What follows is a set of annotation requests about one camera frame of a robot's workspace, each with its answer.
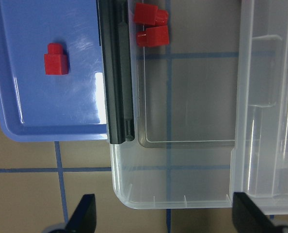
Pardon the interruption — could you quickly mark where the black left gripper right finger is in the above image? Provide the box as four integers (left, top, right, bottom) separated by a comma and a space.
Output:
232, 192, 278, 233

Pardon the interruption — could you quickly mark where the clear plastic box lid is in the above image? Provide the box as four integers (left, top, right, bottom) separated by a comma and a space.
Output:
229, 0, 288, 215

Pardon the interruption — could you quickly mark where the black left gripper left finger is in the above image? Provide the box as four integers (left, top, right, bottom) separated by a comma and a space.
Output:
65, 194, 96, 233

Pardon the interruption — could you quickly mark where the black box latch handle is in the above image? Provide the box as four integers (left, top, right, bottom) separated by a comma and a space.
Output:
96, 0, 135, 145

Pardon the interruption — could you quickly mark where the blue plastic tray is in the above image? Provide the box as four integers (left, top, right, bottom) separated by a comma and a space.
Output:
0, 0, 107, 142

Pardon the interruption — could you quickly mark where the clear plastic storage box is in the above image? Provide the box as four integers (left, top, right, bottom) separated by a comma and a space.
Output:
111, 0, 242, 209

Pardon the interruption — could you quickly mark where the red block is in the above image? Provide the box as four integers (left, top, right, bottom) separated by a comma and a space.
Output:
133, 2, 169, 26
44, 43, 69, 75
136, 26, 170, 48

